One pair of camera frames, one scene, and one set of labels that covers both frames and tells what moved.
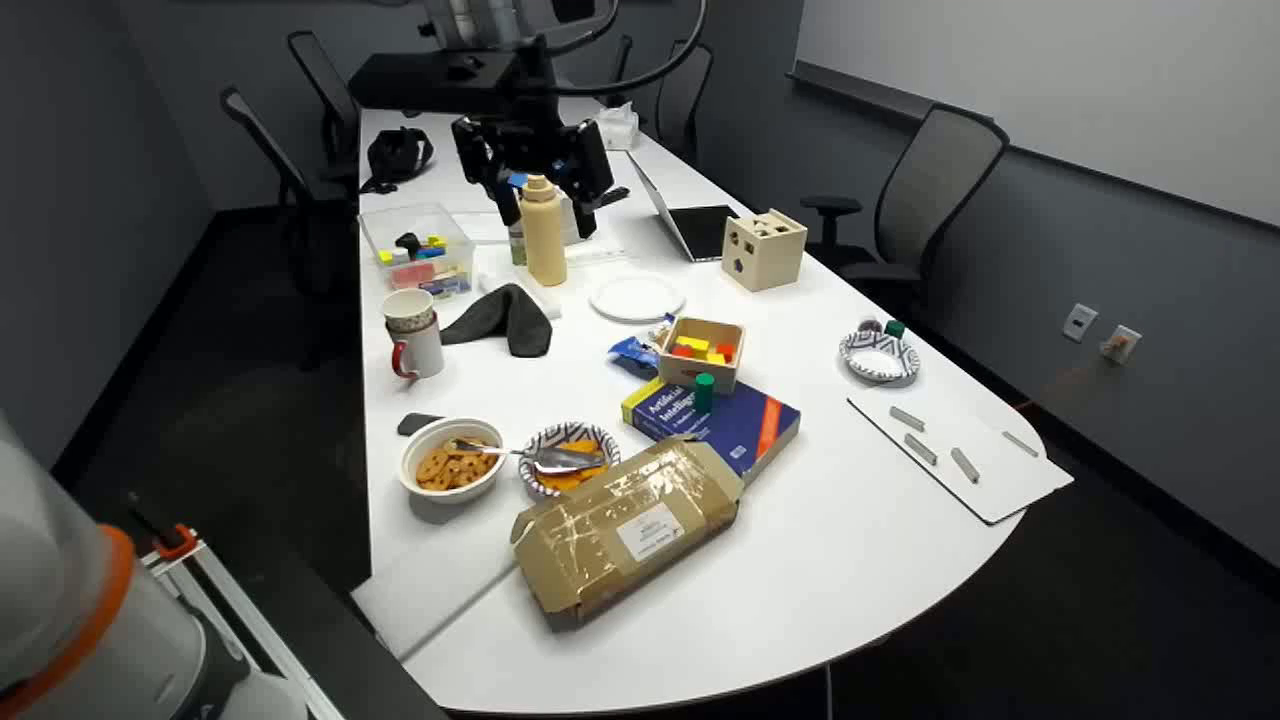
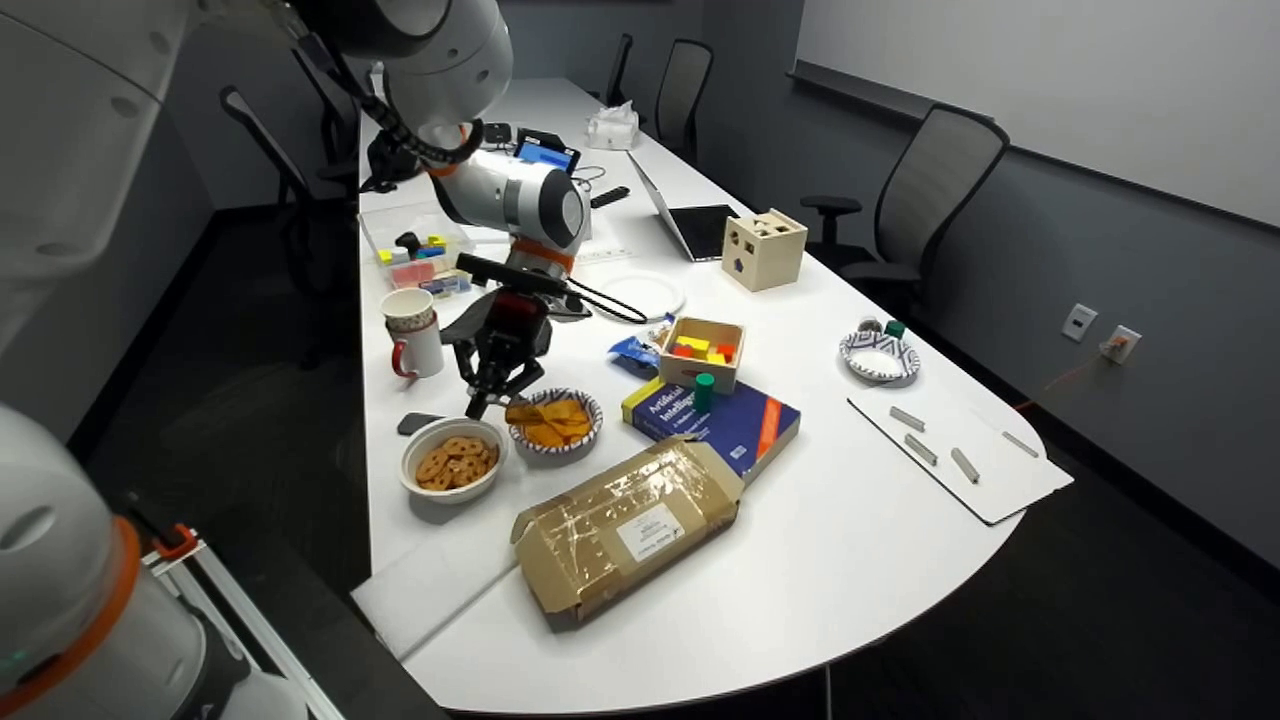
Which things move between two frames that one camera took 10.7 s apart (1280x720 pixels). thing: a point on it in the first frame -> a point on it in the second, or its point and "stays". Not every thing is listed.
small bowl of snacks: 567,458 -> 555,425
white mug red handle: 414,327 stays
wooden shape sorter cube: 762,249 stays
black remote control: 411,421 stays
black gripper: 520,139 -> 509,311
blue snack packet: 637,358 stays
